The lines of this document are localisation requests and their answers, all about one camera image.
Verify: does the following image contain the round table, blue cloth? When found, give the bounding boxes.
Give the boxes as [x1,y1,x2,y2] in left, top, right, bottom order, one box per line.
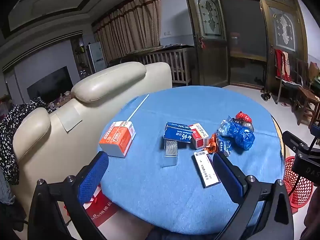
[96,85,285,234]

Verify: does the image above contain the beige curtains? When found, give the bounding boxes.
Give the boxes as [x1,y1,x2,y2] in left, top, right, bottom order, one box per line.
[92,0,163,63]

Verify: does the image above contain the silver ribbed carton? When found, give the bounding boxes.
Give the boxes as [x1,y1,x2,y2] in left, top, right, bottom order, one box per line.
[164,139,179,167]

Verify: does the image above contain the orange wrapper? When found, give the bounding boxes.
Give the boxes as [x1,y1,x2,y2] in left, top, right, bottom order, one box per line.
[202,133,218,153]

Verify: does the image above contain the dark display shelf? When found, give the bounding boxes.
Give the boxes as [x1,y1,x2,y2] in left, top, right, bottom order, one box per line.
[71,36,93,78]

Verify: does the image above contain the person's right forearm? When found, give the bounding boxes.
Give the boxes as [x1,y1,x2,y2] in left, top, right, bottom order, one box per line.
[299,192,320,240]

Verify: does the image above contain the black television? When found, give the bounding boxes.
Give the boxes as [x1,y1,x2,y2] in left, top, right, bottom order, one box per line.
[26,66,73,103]

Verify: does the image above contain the red plastic bag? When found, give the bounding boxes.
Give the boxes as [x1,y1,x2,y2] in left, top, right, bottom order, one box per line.
[235,111,252,123]

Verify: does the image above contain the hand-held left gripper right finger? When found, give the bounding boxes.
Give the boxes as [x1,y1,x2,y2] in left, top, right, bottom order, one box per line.
[212,153,294,240]

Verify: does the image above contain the blue toothpaste box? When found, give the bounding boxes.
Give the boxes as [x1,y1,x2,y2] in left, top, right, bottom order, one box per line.
[164,122,192,143]

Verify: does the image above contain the wooden glass-panel door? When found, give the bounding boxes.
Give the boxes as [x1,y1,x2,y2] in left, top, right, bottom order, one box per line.
[182,0,230,88]
[260,0,308,93]

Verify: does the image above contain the black floral cloth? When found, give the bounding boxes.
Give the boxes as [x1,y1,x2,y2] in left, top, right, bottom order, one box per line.
[0,97,54,185]

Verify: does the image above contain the metal chair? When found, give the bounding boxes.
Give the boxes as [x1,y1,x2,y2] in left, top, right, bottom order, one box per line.
[274,49,310,105]

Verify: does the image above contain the wooden crib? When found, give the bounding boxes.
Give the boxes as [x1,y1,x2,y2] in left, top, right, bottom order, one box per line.
[126,46,192,85]

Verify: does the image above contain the red white garment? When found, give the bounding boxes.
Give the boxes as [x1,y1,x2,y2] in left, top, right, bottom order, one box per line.
[275,49,293,82]

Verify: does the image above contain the red white medicine box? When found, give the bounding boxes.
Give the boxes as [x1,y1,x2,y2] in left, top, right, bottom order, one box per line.
[188,122,210,150]

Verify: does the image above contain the wooden chair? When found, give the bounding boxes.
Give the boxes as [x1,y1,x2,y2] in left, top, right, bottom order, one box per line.
[291,60,320,125]

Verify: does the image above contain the brown carton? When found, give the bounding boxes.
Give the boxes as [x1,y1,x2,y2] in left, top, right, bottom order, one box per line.
[309,61,320,80]

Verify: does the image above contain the red gift bag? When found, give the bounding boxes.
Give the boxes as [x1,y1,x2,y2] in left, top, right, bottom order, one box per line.
[64,185,118,228]

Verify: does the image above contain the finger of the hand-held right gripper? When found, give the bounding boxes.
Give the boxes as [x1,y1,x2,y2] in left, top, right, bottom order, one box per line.
[282,131,308,153]

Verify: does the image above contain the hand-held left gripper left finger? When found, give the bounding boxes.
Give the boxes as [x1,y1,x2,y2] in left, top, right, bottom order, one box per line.
[27,151,109,240]

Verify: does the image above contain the blue white packet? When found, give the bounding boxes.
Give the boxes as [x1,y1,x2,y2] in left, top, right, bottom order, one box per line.
[216,135,233,157]

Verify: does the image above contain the cream leather sofa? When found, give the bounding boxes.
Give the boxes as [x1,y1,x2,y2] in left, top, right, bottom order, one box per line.
[11,61,173,205]

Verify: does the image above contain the blue denim garment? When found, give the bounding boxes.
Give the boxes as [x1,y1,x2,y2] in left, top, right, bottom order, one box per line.
[0,165,15,205]

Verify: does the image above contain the blue plastic bag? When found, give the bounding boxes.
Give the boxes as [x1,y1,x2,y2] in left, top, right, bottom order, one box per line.
[217,116,255,151]

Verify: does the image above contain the red plastic basket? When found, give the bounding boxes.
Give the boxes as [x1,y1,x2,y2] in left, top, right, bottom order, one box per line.
[282,156,313,209]

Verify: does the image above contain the thin white stick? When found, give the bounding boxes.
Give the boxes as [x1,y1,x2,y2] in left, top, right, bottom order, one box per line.
[126,94,150,122]

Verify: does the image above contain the black cable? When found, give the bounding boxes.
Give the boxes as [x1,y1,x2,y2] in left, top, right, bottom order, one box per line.
[287,174,302,198]

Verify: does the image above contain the white standing air conditioner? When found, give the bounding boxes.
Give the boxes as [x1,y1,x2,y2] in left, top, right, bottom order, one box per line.
[86,41,108,73]

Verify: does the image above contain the orange white box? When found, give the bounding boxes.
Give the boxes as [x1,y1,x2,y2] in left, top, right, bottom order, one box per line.
[99,120,136,158]

